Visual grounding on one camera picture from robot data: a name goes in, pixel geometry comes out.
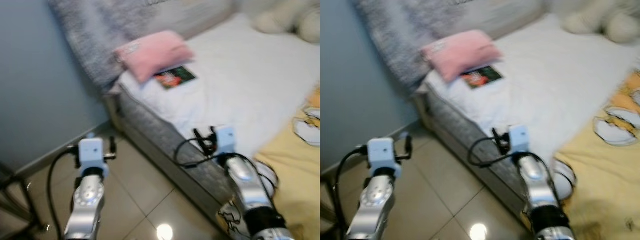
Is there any book with red green cover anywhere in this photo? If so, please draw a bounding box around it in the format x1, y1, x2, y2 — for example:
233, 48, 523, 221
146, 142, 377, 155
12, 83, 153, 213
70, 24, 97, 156
153, 65, 198, 91
459, 64, 504, 91

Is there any grey quilted mattress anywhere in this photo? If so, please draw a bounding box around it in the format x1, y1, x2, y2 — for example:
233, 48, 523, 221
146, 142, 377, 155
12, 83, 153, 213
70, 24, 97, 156
104, 84, 261, 236
412, 82, 561, 221

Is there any white quilted bed sheet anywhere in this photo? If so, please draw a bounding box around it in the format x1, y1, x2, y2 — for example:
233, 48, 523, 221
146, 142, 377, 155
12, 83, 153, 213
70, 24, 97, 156
424, 12, 640, 161
117, 12, 321, 161

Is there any yellow cartoon print quilt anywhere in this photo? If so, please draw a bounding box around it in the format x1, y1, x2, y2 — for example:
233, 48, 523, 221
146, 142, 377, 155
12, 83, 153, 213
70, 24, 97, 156
215, 87, 321, 240
519, 69, 640, 240

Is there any pink pillow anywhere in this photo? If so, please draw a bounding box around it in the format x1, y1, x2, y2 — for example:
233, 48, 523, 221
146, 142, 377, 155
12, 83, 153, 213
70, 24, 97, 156
421, 28, 504, 84
113, 29, 196, 85

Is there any beige plush toy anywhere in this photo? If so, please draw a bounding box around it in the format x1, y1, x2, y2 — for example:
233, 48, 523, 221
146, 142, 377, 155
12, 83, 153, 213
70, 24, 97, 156
249, 0, 321, 45
562, 0, 640, 45

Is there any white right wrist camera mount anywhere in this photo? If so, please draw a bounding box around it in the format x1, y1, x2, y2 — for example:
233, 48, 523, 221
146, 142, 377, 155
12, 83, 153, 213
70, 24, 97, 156
508, 124, 531, 157
215, 126, 237, 159

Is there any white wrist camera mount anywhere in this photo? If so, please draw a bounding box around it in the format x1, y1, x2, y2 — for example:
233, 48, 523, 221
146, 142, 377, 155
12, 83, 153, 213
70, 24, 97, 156
367, 138, 403, 177
215, 126, 237, 159
508, 124, 531, 157
78, 138, 110, 176

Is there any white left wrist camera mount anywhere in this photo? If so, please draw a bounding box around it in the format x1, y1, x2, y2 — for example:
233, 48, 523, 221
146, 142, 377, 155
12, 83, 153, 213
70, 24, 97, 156
78, 138, 110, 176
367, 138, 403, 177

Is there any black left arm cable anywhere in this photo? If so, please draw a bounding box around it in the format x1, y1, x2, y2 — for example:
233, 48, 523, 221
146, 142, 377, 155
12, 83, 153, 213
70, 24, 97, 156
47, 143, 82, 239
333, 144, 370, 240

